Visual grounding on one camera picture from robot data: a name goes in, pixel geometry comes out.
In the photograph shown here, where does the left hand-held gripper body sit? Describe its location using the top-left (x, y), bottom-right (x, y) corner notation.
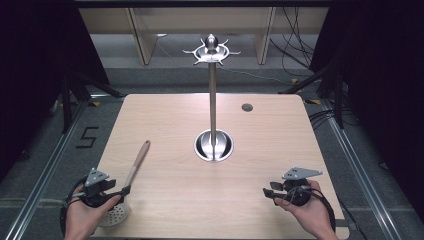
top-left (79, 167), bottom-right (118, 209)

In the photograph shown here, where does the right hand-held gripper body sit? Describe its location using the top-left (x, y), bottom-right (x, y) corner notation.
top-left (281, 166), bottom-right (324, 207)

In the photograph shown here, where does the wooden-handled metal skimmer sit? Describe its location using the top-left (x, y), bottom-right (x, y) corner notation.
top-left (97, 139), bottom-right (152, 228)

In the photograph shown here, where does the person's right hand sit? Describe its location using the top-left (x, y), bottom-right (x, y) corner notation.
top-left (274, 179), bottom-right (338, 240)

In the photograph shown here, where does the person's left hand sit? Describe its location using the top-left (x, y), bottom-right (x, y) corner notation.
top-left (64, 184), bottom-right (123, 240)

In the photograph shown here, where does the black tripod stand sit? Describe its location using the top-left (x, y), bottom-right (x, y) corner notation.
top-left (279, 61), bottom-right (346, 130)
top-left (59, 64), bottom-right (125, 135)

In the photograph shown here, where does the metal utensil stand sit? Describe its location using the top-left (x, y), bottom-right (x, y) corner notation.
top-left (182, 33), bottom-right (242, 164)

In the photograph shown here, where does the light wooden shelf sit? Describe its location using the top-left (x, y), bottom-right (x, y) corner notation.
top-left (78, 7), bottom-right (330, 67)

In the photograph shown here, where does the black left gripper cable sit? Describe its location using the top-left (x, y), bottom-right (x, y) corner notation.
top-left (59, 176), bottom-right (89, 237)

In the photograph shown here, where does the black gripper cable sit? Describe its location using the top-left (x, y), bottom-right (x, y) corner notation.
top-left (285, 185), bottom-right (337, 233)
top-left (59, 176), bottom-right (89, 237)

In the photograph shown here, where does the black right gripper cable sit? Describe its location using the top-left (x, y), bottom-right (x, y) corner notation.
top-left (285, 185), bottom-right (337, 233)

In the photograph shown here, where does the metal floor rail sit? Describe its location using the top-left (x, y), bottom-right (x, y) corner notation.
top-left (318, 98), bottom-right (416, 240)
top-left (3, 94), bottom-right (98, 240)

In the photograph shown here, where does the bundle of black floor cables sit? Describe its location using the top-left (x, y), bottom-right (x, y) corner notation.
top-left (269, 7), bottom-right (322, 72)

